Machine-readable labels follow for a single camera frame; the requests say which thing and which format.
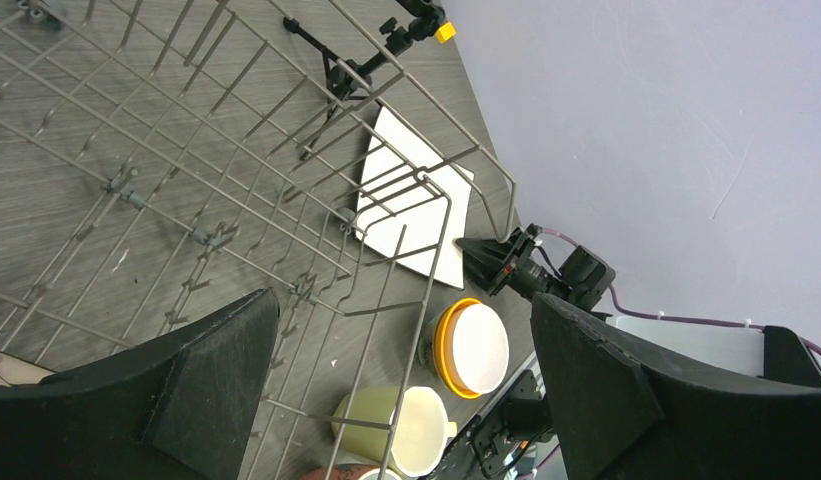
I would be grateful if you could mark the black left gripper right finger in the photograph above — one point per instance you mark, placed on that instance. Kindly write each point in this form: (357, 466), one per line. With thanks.
(626, 408)

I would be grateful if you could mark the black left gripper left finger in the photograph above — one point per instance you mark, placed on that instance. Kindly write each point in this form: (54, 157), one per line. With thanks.
(180, 406)

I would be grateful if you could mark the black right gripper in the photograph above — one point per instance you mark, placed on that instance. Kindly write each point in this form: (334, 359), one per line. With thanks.
(581, 280)

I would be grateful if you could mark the orange bowl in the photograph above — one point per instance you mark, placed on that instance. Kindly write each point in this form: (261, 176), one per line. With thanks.
(433, 346)

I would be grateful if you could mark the square floral plate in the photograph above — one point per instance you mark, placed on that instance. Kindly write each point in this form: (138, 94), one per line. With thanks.
(15, 371)

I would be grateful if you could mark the yellow green mug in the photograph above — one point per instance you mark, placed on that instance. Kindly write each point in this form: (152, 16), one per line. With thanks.
(409, 429)

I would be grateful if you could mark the white bowl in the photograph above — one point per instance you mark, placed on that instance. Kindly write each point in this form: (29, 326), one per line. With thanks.
(480, 348)

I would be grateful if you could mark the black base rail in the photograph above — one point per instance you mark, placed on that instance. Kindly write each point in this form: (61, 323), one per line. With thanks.
(490, 445)

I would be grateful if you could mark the small yellow block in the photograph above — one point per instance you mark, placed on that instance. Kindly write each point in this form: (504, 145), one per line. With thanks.
(445, 32)

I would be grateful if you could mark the grey wire dish rack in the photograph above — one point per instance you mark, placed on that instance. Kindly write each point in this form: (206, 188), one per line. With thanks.
(160, 160)

